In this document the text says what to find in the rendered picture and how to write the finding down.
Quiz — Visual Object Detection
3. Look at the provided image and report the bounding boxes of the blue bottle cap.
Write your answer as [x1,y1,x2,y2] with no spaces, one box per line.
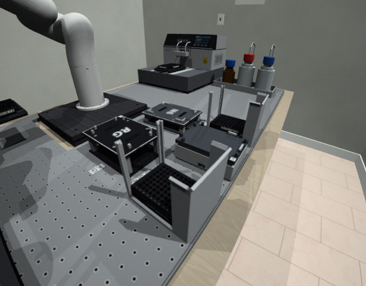
[225,60,235,66]
[263,57,275,64]

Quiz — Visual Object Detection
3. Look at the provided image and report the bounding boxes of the black regrip nest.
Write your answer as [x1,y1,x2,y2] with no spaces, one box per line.
[82,115,159,177]

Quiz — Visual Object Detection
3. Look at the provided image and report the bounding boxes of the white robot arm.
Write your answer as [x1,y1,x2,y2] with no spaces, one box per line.
[0,0,109,111]

